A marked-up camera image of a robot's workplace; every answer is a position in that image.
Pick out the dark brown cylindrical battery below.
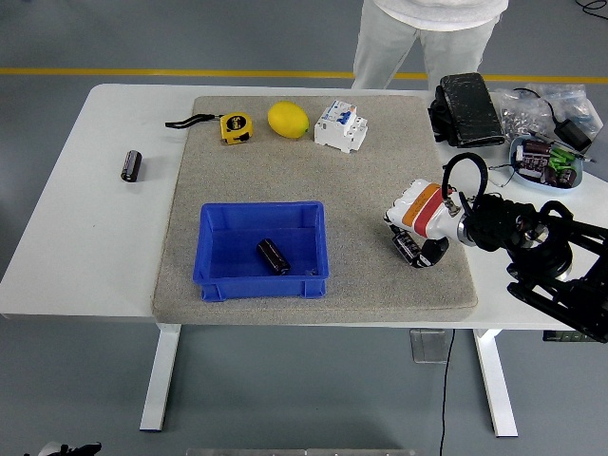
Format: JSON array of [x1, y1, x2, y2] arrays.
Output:
[[120, 149, 143, 183], [256, 237, 292, 276]]

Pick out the grey-brown mat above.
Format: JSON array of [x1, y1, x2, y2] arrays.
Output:
[[150, 95, 479, 327]]

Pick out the table control panel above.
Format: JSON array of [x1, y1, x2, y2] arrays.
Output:
[[542, 330, 595, 343]]

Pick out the black hanging cable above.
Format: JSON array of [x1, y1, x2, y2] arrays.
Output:
[[439, 328, 457, 456]]

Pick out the black adapter cord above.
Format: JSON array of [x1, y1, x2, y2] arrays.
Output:
[[511, 86, 561, 125]]

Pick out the clear bag with blue parts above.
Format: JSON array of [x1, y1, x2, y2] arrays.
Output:
[[524, 83, 603, 142]]

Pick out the person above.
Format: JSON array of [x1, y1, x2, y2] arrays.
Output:
[[351, 0, 509, 91]]

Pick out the yellow tape measure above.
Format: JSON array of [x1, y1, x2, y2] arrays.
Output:
[[164, 111, 255, 146]]

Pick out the thin wire loop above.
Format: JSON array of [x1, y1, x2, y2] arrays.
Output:
[[487, 162, 520, 187]]

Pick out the clear bag of screws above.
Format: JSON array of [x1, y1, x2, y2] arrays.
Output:
[[491, 87, 557, 143]]

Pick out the green connector pieces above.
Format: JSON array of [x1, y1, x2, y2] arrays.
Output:
[[549, 147, 577, 170]]

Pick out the white table leg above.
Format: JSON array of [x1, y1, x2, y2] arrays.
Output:
[[139, 322, 184, 433], [472, 328, 519, 438]]

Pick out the black strap pouch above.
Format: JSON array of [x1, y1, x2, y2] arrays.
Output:
[[427, 89, 460, 143]]

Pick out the yellow lemon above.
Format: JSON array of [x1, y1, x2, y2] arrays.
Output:
[[267, 100, 311, 140]]

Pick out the clear plastic bracket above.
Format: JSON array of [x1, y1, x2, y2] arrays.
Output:
[[410, 328, 450, 365]]

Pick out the blue plastic box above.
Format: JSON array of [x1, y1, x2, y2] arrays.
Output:
[[191, 200, 331, 302]]

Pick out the black floor cable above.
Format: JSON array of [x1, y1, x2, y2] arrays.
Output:
[[574, 0, 608, 20]]

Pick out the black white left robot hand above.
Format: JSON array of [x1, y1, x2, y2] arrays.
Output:
[[23, 441, 103, 456]]

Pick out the light blue bowl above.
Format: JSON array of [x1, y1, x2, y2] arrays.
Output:
[[508, 135, 584, 196]]

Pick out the white circuit breaker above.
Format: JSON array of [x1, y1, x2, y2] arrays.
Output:
[[313, 99, 371, 155]]

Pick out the black printed cylindrical battery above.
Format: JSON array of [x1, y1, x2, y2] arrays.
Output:
[[391, 230, 424, 267]]

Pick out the dark capacitor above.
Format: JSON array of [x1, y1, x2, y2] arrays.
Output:
[[543, 168, 579, 189]]

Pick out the black power adapter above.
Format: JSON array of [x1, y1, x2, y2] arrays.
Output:
[[554, 119, 593, 152]]

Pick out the black wrapped pack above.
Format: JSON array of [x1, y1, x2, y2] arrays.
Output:
[[439, 71, 505, 148]]

